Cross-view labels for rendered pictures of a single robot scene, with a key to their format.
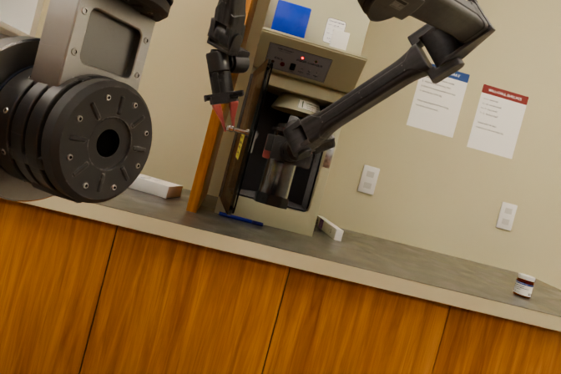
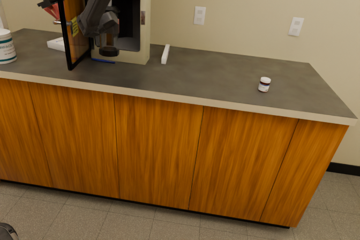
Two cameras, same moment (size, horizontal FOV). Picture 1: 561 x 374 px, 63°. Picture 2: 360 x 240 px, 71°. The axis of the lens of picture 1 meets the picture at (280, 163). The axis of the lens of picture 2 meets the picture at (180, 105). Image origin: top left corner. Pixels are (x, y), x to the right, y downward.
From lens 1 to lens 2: 72 cm
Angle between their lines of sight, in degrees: 31
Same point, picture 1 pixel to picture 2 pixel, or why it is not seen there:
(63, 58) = not seen: outside the picture
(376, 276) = (155, 94)
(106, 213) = (16, 75)
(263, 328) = (110, 119)
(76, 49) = not seen: outside the picture
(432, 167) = (241, 0)
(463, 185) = (264, 9)
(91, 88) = not seen: outside the picture
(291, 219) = (132, 57)
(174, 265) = (59, 95)
